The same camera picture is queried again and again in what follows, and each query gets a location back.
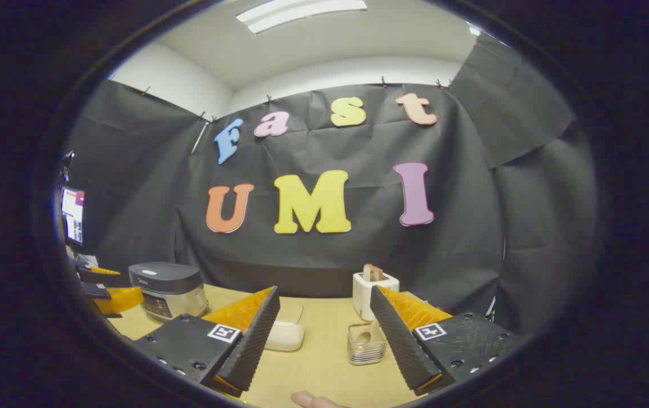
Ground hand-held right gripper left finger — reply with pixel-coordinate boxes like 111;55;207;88
132;286;281;397

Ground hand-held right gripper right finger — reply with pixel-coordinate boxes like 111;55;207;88
370;285;520;396

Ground white rice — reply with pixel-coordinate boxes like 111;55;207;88
266;323;304;351

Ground wooden spoon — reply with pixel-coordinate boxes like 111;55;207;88
355;320;381;343

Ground wire chopstick holder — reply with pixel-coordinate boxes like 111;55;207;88
348;322;387;365

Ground grey rice cooker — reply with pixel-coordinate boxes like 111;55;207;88
129;262;209;322

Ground clear glass container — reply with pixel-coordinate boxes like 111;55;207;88
265;303;306;352

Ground white toaster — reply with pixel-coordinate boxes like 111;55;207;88
352;272;400;322

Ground computer monitor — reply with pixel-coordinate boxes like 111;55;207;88
61;186;86;245

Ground ceiling light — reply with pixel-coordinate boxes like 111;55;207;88
236;0;368;33

